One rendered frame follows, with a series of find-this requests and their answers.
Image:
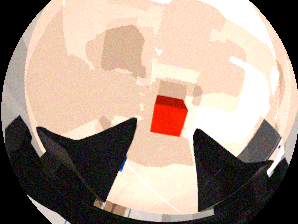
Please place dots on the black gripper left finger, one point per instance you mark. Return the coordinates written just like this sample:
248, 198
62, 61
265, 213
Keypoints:
95, 159

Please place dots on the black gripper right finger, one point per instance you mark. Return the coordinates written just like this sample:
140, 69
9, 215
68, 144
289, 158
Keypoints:
219, 173

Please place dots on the red cube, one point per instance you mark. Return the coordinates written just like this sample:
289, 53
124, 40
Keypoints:
168, 116

